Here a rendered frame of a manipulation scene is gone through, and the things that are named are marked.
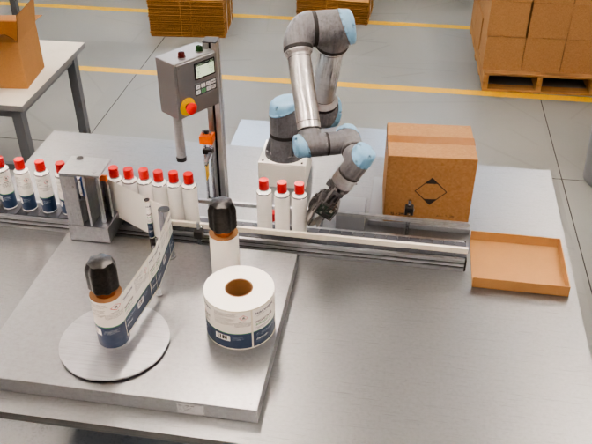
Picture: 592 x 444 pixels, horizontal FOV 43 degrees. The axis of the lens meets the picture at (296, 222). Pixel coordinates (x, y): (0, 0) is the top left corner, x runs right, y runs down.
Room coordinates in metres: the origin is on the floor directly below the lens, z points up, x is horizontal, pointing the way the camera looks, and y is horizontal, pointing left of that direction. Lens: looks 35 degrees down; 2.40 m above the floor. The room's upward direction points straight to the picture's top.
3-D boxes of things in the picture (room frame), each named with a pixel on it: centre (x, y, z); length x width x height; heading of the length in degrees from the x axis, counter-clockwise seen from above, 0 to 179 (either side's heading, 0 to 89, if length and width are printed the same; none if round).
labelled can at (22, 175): (2.23, 0.95, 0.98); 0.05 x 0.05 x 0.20
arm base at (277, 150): (2.53, 0.04, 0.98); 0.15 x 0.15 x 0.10
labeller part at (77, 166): (2.09, 0.68, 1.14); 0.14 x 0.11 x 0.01; 81
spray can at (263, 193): (2.10, 0.11, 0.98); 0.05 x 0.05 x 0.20
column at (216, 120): (2.27, 0.27, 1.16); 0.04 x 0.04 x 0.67; 81
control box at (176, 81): (2.22, 0.34, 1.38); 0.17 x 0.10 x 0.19; 136
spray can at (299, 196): (2.07, -0.01, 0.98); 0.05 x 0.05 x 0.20
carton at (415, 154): (2.30, -0.47, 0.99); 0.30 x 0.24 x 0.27; 85
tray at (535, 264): (1.96, -0.73, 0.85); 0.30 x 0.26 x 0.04; 81
